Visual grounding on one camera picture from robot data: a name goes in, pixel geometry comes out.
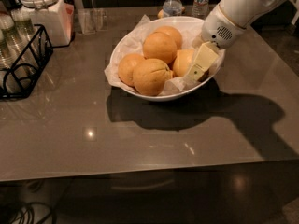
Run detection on black cables on floor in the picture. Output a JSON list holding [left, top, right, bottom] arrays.
[[0, 201, 58, 224]]

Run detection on white-capped water bottle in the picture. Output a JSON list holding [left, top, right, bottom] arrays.
[[163, 0, 183, 18]]

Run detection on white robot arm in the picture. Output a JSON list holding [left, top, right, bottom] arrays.
[[184, 0, 299, 82]]

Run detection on black wire cup rack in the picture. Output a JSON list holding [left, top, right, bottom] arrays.
[[0, 23, 54, 100]]

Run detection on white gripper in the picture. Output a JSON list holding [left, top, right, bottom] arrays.
[[184, 5, 245, 82]]

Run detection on white paper bowl liner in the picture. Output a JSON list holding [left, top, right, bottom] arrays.
[[104, 14, 226, 99]]

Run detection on clear plastic cup stack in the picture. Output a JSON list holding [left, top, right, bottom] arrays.
[[11, 8, 38, 55]]

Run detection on small orange behind bottle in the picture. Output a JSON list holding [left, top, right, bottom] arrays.
[[157, 10, 164, 19]]

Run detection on white lidded jar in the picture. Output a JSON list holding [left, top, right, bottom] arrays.
[[20, 0, 74, 47]]

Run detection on white ceramic bowl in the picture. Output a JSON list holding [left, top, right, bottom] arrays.
[[109, 15, 227, 103]]

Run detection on clear labelled water bottle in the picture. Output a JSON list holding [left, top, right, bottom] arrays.
[[192, 0, 209, 20]]

